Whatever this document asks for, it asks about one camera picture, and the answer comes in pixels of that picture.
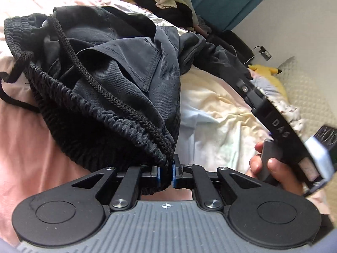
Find black drawstring trousers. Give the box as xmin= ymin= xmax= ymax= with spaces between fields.
xmin=0 ymin=4 xmax=254 ymax=193

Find black bedside sofa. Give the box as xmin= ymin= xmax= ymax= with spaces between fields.
xmin=206 ymin=30 xmax=254 ymax=64

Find quilted beige headboard pillow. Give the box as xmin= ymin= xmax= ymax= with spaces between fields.
xmin=278 ymin=57 xmax=336 ymax=140

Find wall socket with charger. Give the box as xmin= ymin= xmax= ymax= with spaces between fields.
xmin=243 ymin=45 xmax=272 ymax=65

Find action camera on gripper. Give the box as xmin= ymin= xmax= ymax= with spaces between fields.
xmin=299 ymin=125 xmax=336 ymax=186

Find black clothes pile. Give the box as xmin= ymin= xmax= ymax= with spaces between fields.
xmin=134 ymin=0 xmax=209 ymax=32

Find yellow Pikachu plush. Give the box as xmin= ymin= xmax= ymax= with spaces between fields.
xmin=248 ymin=65 xmax=288 ymax=101

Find person right hand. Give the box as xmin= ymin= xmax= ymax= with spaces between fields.
xmin=246 ymin=141 xmax=303 ymax=196

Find white patterned blanket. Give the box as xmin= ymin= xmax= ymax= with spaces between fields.
xmin=258 ymin=87 xmax=305 ymax=137

